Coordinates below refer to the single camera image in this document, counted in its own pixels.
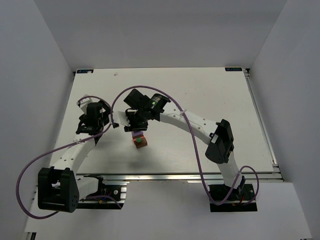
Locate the purple wood cube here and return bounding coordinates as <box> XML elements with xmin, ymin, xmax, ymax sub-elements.
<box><xmin>131</xmin><ymin>131</ymin><xmax>144</xmax><ymax>138</ymax></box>

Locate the brown rectangular wood block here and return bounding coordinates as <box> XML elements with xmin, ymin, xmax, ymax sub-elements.
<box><xmin>134</xmin><ymin>138</ymin><xmax>148</xmax><ymax>149</ymax></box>

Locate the red wood block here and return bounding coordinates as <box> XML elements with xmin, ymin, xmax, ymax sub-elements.
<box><xmin>132</xmin><ymin>135</ymin><xmax>145</xmax><ymax>142</ymax></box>

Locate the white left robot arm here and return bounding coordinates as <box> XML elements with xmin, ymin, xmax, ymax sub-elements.
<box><xmin>37</xmin><ymin>100</ymin><xmax>111</xmax><ymax>213</ymax></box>

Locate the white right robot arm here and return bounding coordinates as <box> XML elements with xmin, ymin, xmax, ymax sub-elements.
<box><xmin>123</xmin><ymin>89</ymin><xmax>245</xmax><ymax>192</ymax></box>

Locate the blue label sticker left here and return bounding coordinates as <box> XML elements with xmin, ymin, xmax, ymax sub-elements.
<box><xmin>76</xmin><ymin>69</ymin><xmax>94</xmax><ymax>74</ymax></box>

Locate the blue label sticker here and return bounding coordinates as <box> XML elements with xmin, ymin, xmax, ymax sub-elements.
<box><xmin>224</xmin><ymin>67</ymin><xmax>243</xmax><ymax>72</ymax></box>
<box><xmin>76</xmin><ymin>69</ymin><xmax>94</xmax><ymax>74</ymax></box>

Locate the blue label sticker right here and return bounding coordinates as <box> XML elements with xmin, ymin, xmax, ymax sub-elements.
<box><xmin>224</xmin><ymin>67</ymin><xmax>243</xmax><ymax>72</ymax></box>

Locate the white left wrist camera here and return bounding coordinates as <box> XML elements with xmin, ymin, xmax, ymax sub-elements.
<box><xmin>76</xmin><ymin>94</ymin><xmax>93</xmax><ymax>114</ymax></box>

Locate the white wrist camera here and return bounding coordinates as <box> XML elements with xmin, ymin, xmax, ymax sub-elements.
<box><xmin>112</xmin><ymin>110</ymin><xmax>130</xmax><ymax>127</ymax></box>
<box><xmin>76</xmin><ymin>94</ymin><xmax>93</xmax><ymax>114</ymax></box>

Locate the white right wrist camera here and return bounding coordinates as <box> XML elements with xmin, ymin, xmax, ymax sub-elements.
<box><xmin>112</xmin><ymin>110</ymin><xmax>130</xmax><ymax>127</ymax></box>

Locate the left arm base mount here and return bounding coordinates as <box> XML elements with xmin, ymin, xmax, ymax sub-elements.
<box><xmin>76</xmin><ymin>175</ymin><xmax>127</xmax><ymax>210</ymax></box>

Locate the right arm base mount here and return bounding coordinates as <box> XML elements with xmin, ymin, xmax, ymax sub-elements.
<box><xmin>208</xmin><ymin>184</ymin><xmax>258</xmax><ymax>213</ymax></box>

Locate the aluminium table frame rail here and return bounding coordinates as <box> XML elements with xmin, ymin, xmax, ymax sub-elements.
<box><xmin>46</xmin><ymin>67</ymin><xmax>285</xmax><ymax>182</ymax></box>

